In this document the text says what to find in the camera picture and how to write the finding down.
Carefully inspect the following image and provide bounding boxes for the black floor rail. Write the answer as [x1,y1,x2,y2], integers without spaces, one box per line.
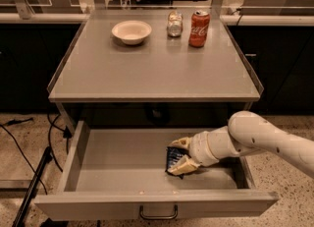
[12,146,52,227]

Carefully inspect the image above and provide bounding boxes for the black floor cable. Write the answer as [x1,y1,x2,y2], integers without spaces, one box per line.
[0,112,72,196]

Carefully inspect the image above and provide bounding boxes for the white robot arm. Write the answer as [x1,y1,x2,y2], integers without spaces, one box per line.
[166,111,314,178]

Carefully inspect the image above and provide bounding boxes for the blue rxbar blueberry bar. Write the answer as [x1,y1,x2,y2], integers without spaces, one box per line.
[165,146,187,175]

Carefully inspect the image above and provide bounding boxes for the grey cabinet table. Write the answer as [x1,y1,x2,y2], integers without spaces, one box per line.
[47,6,265,134]

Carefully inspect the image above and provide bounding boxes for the black drawer handle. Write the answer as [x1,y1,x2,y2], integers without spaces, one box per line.
[139,204,179,221]

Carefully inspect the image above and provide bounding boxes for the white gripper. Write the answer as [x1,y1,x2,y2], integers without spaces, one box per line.
[169,132,219,176]

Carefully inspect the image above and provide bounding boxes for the grey open top drawer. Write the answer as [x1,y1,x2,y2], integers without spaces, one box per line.
[34,121,278,221]

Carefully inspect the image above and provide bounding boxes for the red coca-cola can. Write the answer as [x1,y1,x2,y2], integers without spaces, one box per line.
[188,10,210,47]

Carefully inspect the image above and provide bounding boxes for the white bowl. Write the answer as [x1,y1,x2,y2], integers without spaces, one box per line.
[112,21,152,45]

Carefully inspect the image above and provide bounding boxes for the clear glass jar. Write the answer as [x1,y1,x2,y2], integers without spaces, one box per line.
[167,11,183,37]

